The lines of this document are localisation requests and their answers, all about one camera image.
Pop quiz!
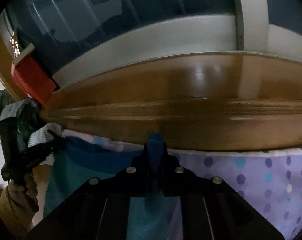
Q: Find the person's left hand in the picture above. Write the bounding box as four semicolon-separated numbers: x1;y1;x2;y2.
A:
8;171;39;214

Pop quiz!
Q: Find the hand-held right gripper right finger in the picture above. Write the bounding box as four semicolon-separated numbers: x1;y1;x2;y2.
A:
159;142;284;240

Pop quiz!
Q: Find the blue patterned scarf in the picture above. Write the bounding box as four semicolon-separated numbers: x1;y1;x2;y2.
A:
42;133;184;240

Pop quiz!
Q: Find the wooden window casing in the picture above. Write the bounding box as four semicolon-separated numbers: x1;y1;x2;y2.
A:
0;27;302;152

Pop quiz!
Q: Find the purple dotted mat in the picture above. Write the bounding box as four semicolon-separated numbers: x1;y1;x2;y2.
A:
44;129;302;240

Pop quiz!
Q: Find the large glass window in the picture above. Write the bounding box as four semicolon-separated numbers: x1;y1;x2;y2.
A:
0;0;302;90

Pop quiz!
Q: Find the stack of dark folded clothes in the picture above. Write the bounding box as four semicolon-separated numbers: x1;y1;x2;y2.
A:
0;89;45;155

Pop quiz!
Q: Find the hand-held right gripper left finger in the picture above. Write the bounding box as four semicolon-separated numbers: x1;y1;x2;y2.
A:
24;142;151;240

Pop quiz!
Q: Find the red cardboard box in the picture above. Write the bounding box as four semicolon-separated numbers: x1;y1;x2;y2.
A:
10;44;57;105

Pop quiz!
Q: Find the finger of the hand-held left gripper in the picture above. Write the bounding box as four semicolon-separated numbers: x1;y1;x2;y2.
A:
47;129;67;152

